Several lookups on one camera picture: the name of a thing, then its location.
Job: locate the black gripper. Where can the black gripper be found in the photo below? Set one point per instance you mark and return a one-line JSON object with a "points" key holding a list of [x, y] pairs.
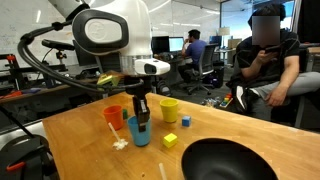
{"points": [[139, 87]]}

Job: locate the yellow plastic cup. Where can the yellow plastic cup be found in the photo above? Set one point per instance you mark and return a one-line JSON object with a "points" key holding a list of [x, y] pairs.
{"points": [[169, 108]]}

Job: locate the blue plastic cup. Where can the blue plastic cup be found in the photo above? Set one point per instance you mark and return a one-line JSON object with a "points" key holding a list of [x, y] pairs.
{"points": [[139, 138]]}

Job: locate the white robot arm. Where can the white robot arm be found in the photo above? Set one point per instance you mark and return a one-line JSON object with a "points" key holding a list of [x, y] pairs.
{"points": [[120, 26]]}

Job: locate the green wooden block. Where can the green wooden block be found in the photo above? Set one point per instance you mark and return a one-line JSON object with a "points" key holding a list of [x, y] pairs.
{"points": [[125, 114]]}

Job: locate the orange plastic cup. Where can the orange plastic cup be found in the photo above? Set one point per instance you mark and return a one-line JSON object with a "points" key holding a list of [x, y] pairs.
{"points": [[113, 114]]}

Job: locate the yellow wooden cube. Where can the yellow wooden cube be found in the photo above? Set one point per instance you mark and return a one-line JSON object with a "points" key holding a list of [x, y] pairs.
{"points": [[170, 140]]}

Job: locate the blue wooden cube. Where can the blue wooden cube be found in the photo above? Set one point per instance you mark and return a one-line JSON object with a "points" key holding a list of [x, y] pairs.
{"points": [[186, 121]]}

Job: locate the white straw piece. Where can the white straw piece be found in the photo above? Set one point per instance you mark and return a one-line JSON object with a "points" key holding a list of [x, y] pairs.
{"points": [[162, 171]]}

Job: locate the black computer monitor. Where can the black computer monitor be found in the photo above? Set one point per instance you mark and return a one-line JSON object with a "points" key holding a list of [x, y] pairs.
{"points": [[160, 44]]}

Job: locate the colourful wooden toy set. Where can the colourful wooden toy set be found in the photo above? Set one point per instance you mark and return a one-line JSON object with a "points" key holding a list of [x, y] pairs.
{"points": [[218, 102]]}

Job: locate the person in blue shirt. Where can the person in blue shirt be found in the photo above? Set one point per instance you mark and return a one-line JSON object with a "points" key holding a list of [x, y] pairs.
{"points": [[193, 47]]}

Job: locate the black mesh office chair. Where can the black mesh office chair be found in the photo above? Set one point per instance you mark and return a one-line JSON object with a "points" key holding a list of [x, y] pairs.
{"points": [[205, 67]]}

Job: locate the black bowl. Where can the black bowl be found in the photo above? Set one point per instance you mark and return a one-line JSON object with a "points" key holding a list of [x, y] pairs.
{"points": [[221, 159]]}

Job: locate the seated person in black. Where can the seated person in black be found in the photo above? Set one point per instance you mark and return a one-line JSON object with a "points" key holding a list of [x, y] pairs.
{"points": [[269, 67]]}

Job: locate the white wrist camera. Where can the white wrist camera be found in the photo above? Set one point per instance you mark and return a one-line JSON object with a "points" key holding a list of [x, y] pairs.
{"points": [[151, 67]]}

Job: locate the black camera on tripod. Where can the black camera on tripod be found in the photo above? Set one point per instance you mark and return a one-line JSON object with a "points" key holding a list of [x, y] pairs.
{"points": [[57, 45]]}

